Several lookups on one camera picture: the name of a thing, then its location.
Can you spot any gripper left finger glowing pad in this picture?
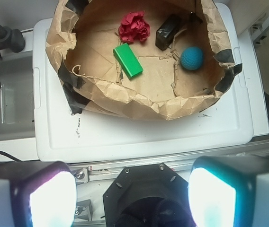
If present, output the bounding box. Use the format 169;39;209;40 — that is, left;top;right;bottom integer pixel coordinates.
0;161;77;227

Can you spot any aluminium extrusion rail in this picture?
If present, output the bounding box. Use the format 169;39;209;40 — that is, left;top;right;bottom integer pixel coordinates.
68;140;269;183

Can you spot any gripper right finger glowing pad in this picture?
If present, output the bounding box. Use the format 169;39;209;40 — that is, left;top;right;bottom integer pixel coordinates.
188;155;269;227

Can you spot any black box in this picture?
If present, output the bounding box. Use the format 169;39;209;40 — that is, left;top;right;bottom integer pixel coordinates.
155;14;181;51

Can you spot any metal corner bracket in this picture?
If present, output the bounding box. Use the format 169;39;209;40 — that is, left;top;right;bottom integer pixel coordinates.
70;166;90;185

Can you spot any white plastic bin lid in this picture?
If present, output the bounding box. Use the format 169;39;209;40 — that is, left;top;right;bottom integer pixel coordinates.
32;2;254;164

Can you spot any red crumpled paper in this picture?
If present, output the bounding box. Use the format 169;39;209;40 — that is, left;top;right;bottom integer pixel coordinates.
118;11;150;44

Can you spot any blue dimpled ball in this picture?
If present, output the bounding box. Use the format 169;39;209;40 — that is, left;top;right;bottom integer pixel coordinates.
180;46;204;70

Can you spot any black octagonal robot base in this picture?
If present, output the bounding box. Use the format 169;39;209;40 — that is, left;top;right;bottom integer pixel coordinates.
103;163;196;227

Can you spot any brown paper bag tray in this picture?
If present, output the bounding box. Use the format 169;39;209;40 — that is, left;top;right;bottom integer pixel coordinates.
46;0;242;121

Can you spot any clear plastic storage bin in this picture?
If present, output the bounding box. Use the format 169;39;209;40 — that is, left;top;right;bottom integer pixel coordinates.
0;51;35;141

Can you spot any green rectangular block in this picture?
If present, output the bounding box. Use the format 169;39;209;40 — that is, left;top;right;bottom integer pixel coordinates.
113;43;143;79

